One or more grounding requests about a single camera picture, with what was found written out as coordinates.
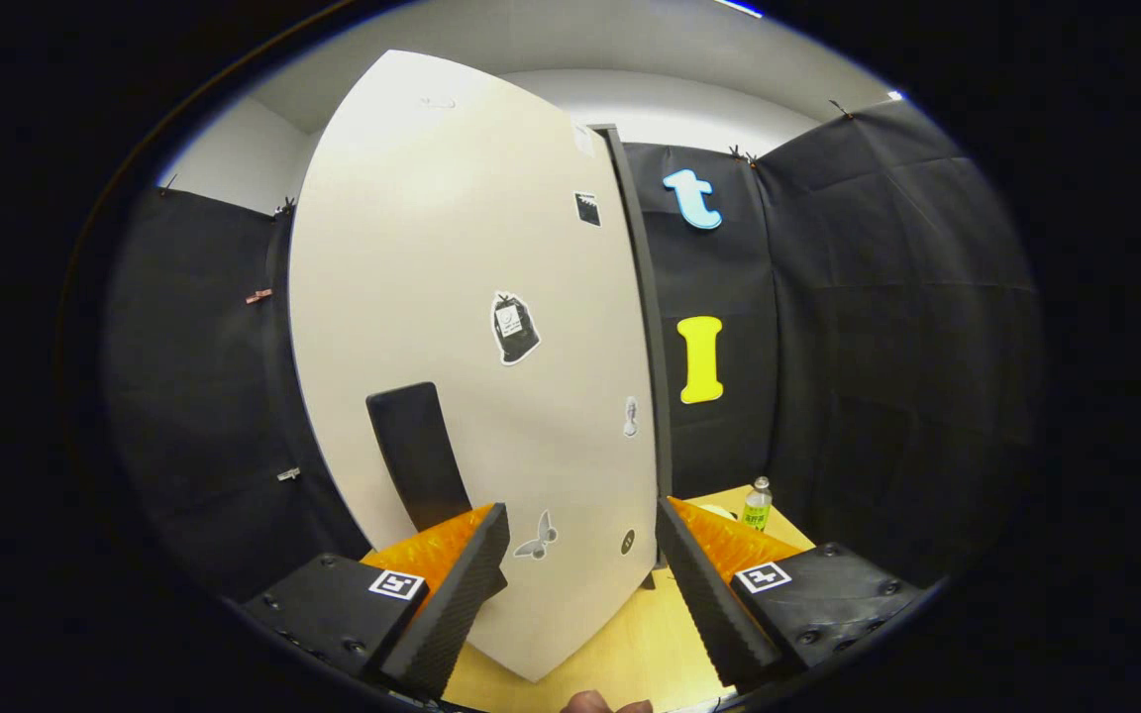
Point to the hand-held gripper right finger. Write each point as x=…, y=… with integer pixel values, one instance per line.
x=709, y=604

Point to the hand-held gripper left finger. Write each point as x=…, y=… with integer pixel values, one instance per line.
x=457, y=604

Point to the grey shoe cabinet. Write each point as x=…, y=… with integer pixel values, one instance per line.
x=652, y=347

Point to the beige shoe cabinet door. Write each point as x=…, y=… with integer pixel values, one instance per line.
x=432, y=248

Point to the pale yellow round object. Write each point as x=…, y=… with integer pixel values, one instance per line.
x=719, y=512

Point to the green drink bottle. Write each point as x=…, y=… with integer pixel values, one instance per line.
x=756, y=510

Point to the black backdrop cloth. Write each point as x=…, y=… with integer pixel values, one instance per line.
x=878, y=347

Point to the red clip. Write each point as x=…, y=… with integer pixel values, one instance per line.
x=259, y=296

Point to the long ceiling light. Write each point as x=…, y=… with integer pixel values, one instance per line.
x=737, y=8

